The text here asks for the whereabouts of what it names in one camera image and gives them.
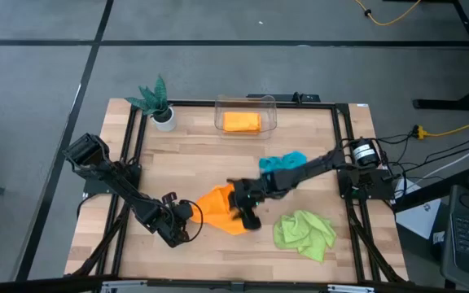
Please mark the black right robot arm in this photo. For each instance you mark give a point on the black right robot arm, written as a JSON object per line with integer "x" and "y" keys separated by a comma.
{"x": 320, "y": 167}

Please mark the teal microfiber towel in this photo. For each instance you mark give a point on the teal microfiber towel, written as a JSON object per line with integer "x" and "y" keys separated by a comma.
{"x": 283, "y": 162}

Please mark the white label sticker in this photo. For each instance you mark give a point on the white label sticker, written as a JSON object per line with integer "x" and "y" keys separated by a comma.
{"x": 362, "y": 105}

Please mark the black aluminium table frame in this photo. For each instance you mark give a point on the black aluminium table frame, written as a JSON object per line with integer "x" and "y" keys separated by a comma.
{"x": 194, "y": 103}

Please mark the lime green microfiber towel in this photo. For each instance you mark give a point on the lime green microfiber towel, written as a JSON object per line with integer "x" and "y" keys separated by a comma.
{"x": 303, "y": 234}

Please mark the orange microfiber towel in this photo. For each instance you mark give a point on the orange microfiber towel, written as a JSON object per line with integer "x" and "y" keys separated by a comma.
{"x": 214, "y": 207}
{"x": 242, "y": 122}

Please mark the black table legs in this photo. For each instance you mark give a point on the black table legs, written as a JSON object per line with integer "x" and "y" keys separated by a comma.
{"x": 442, "y": 104}

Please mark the green plant in white pot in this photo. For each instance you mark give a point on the green plant in white pot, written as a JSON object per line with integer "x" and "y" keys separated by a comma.
{"x": 159, "y": 106}

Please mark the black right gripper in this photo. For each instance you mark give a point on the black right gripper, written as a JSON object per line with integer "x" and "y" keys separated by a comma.
{"x": 242, "y": 195}

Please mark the white cardboard box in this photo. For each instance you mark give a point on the white cardboard box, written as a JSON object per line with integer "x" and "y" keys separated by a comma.
{"x": 417, "y": 215}

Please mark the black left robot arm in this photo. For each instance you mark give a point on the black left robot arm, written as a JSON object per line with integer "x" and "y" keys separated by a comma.
{"x": 112, "y": 183}

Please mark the clear plastic bin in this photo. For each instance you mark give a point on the clear plastic bin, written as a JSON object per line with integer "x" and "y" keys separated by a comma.
{"x": 244, "y": 103}

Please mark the silver metal bracket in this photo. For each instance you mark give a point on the silver metal bracket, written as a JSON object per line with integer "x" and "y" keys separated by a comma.
{"x": 350, "y": 289}
{"x": 122, "y": 286}

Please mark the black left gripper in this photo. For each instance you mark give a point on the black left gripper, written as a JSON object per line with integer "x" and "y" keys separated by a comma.
{"x": 173, "y": 224}

